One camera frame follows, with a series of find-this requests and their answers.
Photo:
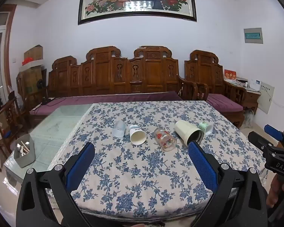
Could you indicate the wooden slatted chair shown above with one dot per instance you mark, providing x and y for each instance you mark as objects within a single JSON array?
[{"x": 7, "y": 123}]

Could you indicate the short purple seat cushion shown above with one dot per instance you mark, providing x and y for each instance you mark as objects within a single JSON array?
[{"x": 223, "y": 102}]

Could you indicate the framed floral peacock painting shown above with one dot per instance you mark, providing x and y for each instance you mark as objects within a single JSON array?
[{"x": 137, "y": 0}]

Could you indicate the wooden side cabinet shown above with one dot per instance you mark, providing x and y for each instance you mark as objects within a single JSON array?
[{"x": 250, "y": 97}]

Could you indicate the glass coffee table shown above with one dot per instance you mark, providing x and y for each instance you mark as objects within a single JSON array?
[{"x": 56, "y": 127}]

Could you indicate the person's right hand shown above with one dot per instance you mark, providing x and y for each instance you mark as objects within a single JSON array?
[{"x": 273, "y": 191}]

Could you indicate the grey plastic container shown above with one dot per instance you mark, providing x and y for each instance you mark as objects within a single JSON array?
[{"x": 26, "y": 158}]

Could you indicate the large cardboard box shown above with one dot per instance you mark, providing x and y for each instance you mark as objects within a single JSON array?
[{"x": 32, "y": 80}]

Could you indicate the red printed glass cup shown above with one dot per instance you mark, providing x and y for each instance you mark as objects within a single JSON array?
[{"x": 164, "y": 138}]

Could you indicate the clear plastic cup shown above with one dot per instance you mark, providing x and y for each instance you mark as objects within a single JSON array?
[{"x": 119, "y": 130}]

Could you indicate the pale sticks bundle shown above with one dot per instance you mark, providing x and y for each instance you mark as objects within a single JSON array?
[{"x": 25, "y": 147}]

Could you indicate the carved wooden sofa bench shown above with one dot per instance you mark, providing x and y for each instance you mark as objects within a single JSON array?
[{"x": 132, "y": 75}]

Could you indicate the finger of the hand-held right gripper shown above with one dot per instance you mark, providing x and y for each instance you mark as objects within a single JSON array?
[
  {"x": 273, "y": 130},
  {"x": 258, "y": 140}
]

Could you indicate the blue floral tablecloth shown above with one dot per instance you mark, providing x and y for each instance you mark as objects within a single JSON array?
[{"x": 137, "y": 175}]

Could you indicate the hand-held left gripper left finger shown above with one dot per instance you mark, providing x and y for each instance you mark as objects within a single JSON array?
[{"x": 79, "y": 164}]

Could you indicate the grey wall fuse box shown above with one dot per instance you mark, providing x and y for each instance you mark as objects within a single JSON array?
[{"x": 252, "y": 35}]

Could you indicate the carved wooden armchair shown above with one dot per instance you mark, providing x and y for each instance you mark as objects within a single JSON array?
[{"x": 204, "y": 73}]

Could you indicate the small green white cup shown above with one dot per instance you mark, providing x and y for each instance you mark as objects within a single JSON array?
[{"x": 204, "y": 127}]

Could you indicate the cream steel-lined cup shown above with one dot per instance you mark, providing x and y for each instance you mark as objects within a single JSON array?
[{"x": 185, "y": 130}]

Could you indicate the wooden door frame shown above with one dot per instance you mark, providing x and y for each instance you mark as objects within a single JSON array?
[{"x": 8, "y": 52}]

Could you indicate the long purple seat cushion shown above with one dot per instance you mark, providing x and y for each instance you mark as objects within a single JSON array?
[{"x": 108, "y": 97}]

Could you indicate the clear plastic bag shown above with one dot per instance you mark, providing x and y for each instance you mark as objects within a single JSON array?
[{"x": 249, "y": 118}]

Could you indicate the white wall panel door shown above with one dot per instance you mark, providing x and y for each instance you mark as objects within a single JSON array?
[{"x": 266, "y": 98}]

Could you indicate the white blue carton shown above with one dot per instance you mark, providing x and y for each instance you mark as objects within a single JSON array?
[{"x": 255, "y": 85}]

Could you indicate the white printer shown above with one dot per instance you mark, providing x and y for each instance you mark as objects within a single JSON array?
[{"x": 241, "y": 82}]

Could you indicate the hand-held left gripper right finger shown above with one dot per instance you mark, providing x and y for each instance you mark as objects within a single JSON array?
[{"x": 203, "y": 166}]

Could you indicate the white paper cup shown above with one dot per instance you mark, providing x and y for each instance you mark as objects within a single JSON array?
[{"x": 136, "y": 136}]

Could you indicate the red gift box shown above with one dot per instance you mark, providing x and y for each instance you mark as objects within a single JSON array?
[{"x": 230, "y": 76}]

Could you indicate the red plastic bag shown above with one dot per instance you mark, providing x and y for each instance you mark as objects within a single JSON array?
[{"x": 27, "y": 60}]

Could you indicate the small cardboard box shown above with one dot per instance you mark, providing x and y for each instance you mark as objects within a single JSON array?
[{"x": 34, "y": 52}]

